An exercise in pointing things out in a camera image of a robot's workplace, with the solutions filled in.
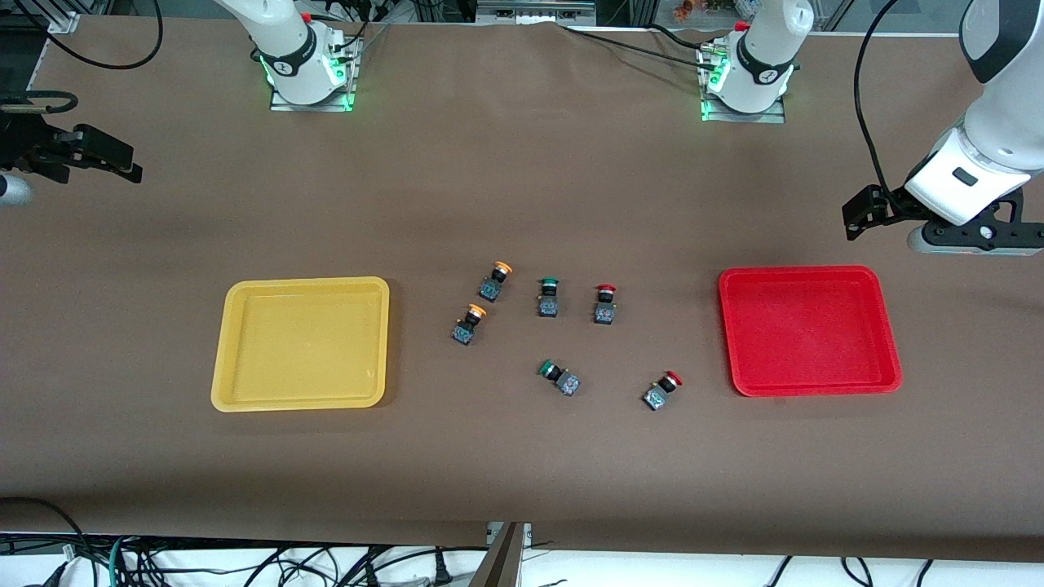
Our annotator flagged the black cable on table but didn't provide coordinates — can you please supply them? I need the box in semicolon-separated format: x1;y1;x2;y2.
559;23;719;66

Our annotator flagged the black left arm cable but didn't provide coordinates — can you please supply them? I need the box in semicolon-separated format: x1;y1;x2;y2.
854;0;905;201

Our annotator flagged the metal table frame leg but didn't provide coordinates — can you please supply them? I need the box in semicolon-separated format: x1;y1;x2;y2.
469;522;533;587

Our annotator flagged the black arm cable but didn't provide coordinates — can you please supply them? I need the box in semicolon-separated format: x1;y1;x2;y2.
854;0;905;201
0;0;164;115

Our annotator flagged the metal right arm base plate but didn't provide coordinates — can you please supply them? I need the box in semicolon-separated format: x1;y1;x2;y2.
269;37;357;113

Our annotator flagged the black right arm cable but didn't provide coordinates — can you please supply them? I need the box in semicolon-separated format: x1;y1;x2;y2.
0;0;164;115

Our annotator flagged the yellow push button switch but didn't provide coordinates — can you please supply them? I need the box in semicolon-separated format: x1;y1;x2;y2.
477;261;514;303
451;303;488;346

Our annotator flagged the brown table cover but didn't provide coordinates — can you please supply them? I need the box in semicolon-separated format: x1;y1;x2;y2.
0;16;1044;563

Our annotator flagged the yellow plastic tray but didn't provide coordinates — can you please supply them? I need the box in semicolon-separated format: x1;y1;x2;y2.
210;276;391;413

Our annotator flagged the red plastic tray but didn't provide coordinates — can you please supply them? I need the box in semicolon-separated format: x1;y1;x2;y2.
718;265;904;398

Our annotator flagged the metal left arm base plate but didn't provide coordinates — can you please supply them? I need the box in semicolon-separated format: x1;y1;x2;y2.
700;45;788;124

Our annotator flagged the colourful background object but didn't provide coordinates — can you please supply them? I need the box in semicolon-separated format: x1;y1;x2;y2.
673;0;763;21

